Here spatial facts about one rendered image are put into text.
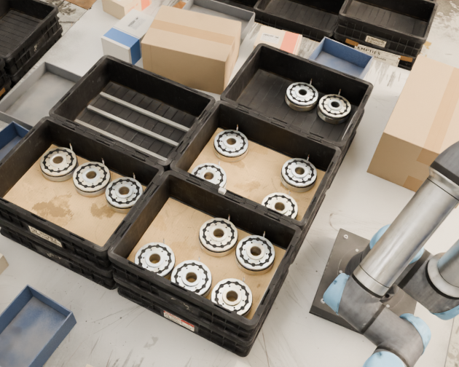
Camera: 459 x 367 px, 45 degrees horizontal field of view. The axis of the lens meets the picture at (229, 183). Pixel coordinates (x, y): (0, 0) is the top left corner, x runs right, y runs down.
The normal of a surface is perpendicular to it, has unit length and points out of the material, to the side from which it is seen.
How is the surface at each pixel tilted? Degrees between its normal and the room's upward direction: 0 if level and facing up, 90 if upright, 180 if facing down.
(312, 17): 0
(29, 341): 0
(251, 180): 0
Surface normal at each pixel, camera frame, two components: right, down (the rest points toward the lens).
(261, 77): 0.06, -0.59
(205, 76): -0.26, 0.77
